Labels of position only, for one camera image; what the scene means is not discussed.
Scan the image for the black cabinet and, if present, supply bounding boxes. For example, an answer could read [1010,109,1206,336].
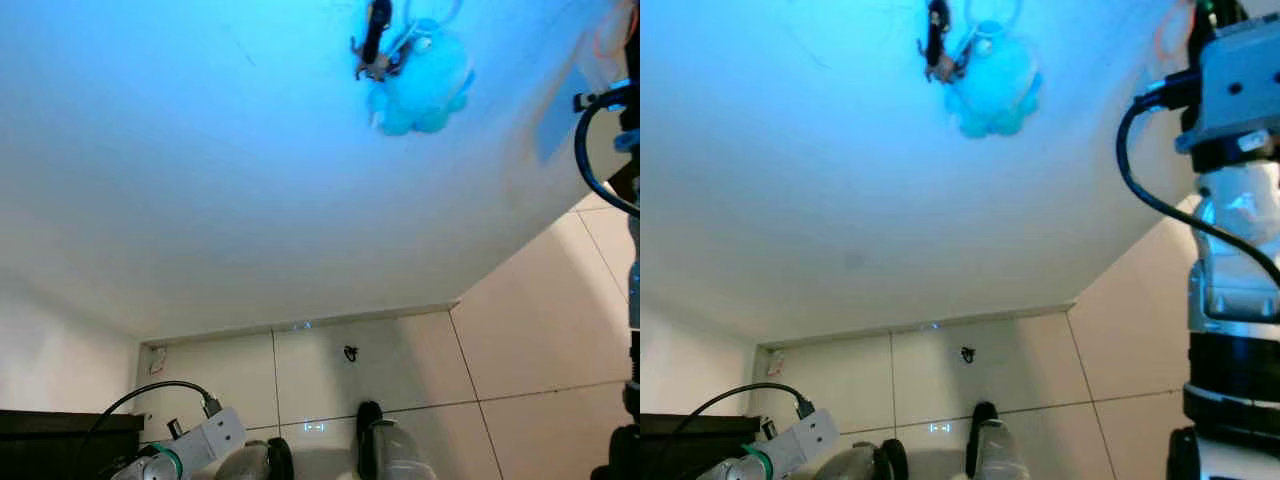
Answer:
[640,412,766,480]
[0,408,146,480]

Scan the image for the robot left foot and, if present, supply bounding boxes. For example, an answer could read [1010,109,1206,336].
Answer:
[215,437,296,480]
[830,440,909,480]

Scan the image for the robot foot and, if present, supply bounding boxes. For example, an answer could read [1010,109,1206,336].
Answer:
[965,402,1046,480]
[357,401,436,480]
[215,437,296,480]
[830,440,909,480]

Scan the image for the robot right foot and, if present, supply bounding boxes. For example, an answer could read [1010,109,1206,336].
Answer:
[965,402,1046,480]
[357,401,436,480]

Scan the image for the black key fob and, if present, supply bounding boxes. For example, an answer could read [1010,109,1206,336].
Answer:
[918,0,953,83]
[350,0,394,81]

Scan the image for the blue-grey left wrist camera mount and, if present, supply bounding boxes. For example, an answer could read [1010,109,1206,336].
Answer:
[170,405,247,471]
[762,408,841,473]

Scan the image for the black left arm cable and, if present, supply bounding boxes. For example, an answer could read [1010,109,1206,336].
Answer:
[75,380,223,480]
[665,383,816,471]

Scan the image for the blue plush keychain with ring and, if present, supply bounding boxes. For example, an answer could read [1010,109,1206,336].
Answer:
[365,0,476,137]
[945,0,1043,139]

